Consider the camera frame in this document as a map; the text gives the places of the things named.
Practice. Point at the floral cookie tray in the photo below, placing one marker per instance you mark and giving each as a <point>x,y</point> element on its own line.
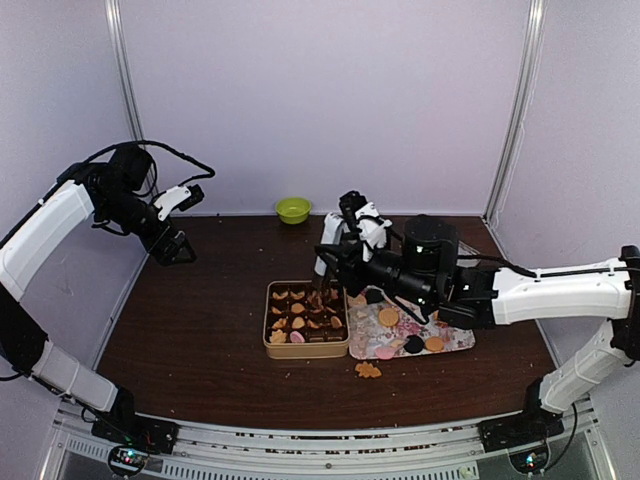
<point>378,331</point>

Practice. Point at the round patterned biscuit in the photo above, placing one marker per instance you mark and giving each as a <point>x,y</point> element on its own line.
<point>357,302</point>

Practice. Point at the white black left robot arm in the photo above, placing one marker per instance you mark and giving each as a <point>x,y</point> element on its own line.
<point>68,261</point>

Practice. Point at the black sandwich cookie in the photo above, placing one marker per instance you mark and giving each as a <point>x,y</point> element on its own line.
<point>414,344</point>

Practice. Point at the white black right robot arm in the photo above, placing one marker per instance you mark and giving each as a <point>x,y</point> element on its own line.
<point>426,273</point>

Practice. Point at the gold cookie tin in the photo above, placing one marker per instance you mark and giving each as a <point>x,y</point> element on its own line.
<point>325,329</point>

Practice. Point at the aluminium corner post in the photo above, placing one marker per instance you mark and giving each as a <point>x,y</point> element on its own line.
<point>525,85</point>
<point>118,42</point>

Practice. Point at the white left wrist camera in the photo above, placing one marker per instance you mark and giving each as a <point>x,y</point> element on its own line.
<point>181,197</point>

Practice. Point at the aluminium corner post left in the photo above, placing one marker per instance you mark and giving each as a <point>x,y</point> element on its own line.
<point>118,42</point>

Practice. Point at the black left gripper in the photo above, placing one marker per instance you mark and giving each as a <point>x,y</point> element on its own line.
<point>164,255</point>

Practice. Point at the pink round cookie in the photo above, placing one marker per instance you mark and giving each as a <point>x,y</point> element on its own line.
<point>296,337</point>

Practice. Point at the metal serving tongs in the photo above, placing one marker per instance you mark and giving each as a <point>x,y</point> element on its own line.
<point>333,229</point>

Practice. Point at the aluminium corner post right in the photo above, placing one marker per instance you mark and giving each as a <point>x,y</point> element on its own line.
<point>525,85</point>

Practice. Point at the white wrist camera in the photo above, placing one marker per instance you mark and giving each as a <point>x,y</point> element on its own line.
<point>363,220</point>
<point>181,197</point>

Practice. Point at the brown tree cookie on table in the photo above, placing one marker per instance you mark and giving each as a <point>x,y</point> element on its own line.
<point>367,370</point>

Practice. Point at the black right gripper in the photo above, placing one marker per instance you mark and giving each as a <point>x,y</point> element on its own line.
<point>348,273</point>

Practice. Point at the green bowl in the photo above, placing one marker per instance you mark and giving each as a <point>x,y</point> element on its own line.
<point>293,210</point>

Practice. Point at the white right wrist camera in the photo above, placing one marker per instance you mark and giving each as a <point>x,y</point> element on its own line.
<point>363,220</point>

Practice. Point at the aluminium front rail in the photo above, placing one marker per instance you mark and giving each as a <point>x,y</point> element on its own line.
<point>451,450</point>

